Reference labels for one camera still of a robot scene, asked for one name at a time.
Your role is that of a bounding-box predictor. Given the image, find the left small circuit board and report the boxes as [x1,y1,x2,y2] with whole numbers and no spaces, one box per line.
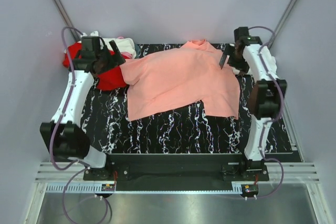
[101,184,116,191]

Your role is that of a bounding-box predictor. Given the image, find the folded white t-shirt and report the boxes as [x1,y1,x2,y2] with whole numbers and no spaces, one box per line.
[228,46,277,80]

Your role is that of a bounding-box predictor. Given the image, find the cream white t-shirt in pile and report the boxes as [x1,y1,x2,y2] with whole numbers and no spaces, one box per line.
[100,37,137,59]

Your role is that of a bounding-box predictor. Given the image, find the aluminium rail frame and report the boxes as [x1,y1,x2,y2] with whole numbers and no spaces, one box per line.
[35,161,334,223]

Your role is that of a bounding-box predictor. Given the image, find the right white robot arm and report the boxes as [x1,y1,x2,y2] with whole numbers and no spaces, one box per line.
[219,27,287,180]

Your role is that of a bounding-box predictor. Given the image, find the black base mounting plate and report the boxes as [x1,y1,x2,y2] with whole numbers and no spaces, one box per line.
[83,154,269,193]

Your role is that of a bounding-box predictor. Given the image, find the black marble pattern mat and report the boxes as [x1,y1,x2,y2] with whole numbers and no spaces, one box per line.
[54,42,294,155]

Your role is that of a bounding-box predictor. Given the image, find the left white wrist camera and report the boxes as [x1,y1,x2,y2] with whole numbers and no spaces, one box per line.
[80,30,99,38]

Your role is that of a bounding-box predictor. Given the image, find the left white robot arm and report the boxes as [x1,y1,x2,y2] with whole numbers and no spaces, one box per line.
[40,36,125,180]

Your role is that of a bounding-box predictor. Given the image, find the red t-shirt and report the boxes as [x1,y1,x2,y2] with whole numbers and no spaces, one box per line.
[68,42,127,91]

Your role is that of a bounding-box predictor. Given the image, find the small circuit board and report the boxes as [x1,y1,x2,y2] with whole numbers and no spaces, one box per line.
[101,184,116,191]
[243,184,259,193]

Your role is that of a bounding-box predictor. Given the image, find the salmon pink t-shirt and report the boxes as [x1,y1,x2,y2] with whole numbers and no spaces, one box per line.
[120,40,240,121]

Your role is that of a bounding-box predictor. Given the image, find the right small circuit board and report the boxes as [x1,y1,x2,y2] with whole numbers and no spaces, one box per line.
[243,184,259,193]

